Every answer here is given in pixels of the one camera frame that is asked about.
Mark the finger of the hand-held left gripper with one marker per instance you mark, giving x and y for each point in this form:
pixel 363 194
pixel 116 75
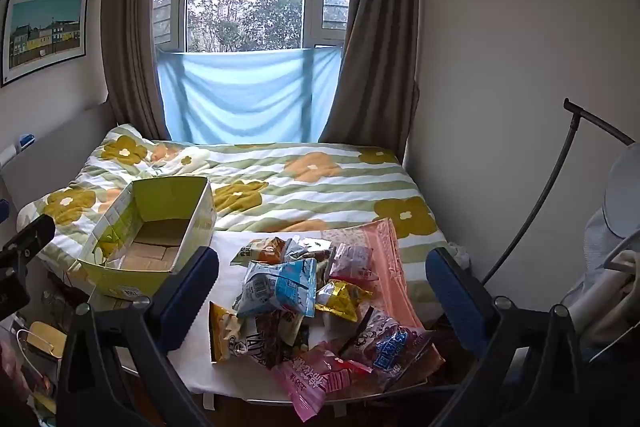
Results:
pixel 30 237
pixel 12 294

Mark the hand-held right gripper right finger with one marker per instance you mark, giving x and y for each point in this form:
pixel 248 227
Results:
pixel 457 302

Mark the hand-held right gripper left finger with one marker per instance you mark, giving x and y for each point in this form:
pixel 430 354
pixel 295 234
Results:
pixel 185 302

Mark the white orange chip packet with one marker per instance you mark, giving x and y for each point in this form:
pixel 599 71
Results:
pixel 225 332

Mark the large purple blue snack packet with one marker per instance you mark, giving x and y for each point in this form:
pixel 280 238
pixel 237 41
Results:
pixel 395 347

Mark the yellow-green cardboard box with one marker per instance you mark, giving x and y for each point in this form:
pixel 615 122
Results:
pixel 195 212

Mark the cream orange snack packet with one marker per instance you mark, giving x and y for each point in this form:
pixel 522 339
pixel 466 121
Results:
pixel 260 249

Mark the dark brown snack packet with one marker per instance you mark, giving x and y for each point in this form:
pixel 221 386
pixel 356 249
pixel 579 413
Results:
pixel 270 337

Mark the light blue snack packet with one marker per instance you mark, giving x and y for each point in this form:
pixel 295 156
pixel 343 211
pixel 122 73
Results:
pixel 280 287

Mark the red clear snack packet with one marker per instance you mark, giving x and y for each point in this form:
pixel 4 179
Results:
pixel 352 262

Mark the gold snack packet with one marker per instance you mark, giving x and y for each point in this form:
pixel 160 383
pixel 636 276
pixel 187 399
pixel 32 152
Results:
pixel 340 299

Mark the pink snack packet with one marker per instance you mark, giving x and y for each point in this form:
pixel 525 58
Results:
pixel 315 377

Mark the yellow board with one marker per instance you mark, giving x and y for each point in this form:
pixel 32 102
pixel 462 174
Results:
pixel 45 338

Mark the pink patterned cloth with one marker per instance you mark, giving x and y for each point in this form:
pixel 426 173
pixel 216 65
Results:
pixel 395 267

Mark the grey headboard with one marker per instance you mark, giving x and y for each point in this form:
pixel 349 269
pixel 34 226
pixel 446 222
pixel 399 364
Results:
pixel 55 147

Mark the blue white small object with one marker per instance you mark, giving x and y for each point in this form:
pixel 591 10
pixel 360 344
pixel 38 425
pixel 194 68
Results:
pixel 27 142

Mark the pale grey garment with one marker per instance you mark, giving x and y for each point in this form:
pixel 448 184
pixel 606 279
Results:
pixel 600 232

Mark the black curved pole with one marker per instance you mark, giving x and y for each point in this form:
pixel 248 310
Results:
pixel 550 172

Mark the floral striped blanket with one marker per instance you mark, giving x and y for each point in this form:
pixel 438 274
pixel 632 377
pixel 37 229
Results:
pixel 325 202

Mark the framed houses picture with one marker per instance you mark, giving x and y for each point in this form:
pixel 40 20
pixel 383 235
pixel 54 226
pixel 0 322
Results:
pixel 45 32

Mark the light blue window cloth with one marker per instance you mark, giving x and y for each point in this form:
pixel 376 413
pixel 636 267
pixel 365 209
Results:
pixel 250 97

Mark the brown curtain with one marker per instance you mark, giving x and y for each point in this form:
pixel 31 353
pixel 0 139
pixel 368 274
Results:
pixel 130 32
pixel 375 57

